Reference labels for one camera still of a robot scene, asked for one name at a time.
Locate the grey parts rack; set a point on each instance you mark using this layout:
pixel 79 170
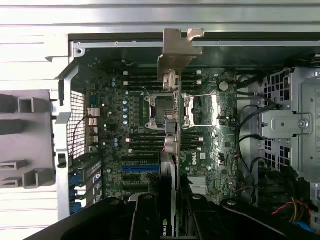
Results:
pixel 37 140

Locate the metal disk bay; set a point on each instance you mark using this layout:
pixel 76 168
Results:
pixel 300 120

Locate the metal CPU socket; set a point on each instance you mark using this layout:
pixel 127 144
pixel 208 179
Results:
pixel 160 107

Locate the green motherboard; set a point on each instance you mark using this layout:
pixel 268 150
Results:
pixel 212 150

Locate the grey metal PC case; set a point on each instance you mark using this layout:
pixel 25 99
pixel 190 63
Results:
pixel 62 125

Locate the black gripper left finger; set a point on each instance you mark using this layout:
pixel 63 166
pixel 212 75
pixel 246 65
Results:
pixel 147 220

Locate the blue expansion slot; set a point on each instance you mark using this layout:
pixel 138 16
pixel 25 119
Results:
pixel 140 168

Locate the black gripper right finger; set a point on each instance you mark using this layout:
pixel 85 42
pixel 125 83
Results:
pixel 200 220

